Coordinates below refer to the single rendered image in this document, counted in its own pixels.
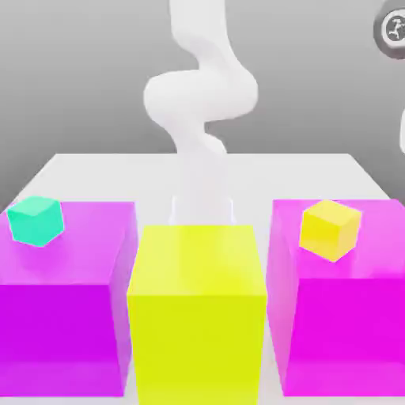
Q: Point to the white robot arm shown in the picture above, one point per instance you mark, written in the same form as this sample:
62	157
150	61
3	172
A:
202	91

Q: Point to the small yellow cube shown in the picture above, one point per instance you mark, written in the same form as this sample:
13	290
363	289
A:
326	234

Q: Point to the small teal cube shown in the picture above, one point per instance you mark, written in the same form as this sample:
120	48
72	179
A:
33	226

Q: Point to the large yellow box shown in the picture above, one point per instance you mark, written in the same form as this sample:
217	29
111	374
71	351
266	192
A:
196	316

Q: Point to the large purple box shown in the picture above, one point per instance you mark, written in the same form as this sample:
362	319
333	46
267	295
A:
60	322

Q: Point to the large magenta box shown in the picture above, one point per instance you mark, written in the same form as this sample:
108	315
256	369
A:
348	329

